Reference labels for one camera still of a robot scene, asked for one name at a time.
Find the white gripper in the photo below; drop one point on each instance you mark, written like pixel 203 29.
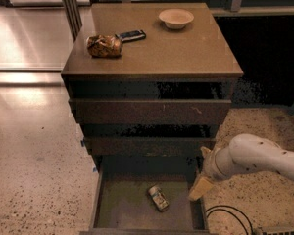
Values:
pixel 212 167

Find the green 7up can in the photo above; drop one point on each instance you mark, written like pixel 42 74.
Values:
pixel 158 198

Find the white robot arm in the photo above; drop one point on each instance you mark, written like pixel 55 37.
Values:
pixel 245 154

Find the open bottom drawer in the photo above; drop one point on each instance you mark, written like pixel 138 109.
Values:
pixel 123 206

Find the brown drawer cabinet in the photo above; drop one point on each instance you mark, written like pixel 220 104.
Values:
pixel 192 63

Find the middle cabinet drawer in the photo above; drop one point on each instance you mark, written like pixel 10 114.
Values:
pixel 147 146

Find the cabinet drawer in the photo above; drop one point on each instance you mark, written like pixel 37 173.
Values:
pixel 147 146
pixel 143 111

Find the top cabinet drawer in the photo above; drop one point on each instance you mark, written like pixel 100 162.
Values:
pixel 143 111

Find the white bowl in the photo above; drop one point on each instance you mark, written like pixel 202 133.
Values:
pixel 176 18

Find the brown snack bag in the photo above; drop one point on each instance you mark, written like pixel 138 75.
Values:
pixel 102 46

